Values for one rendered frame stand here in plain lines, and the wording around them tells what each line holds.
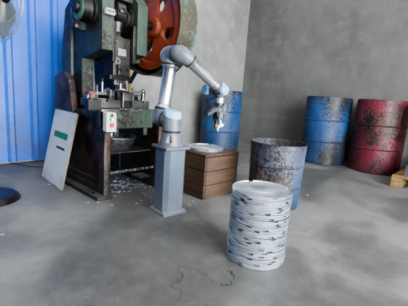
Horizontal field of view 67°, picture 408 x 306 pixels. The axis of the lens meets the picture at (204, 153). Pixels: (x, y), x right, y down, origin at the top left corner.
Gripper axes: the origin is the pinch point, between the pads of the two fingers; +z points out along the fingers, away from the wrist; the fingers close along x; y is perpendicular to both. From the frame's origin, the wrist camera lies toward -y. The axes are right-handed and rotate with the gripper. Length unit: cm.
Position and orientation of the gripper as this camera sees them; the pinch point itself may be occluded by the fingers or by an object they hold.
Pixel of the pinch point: (215, 129)
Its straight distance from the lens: 238.6
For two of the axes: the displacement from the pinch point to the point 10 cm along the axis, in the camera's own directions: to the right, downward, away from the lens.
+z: -0.6, 9.8, 1.9
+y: 9.0, -0.2, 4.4
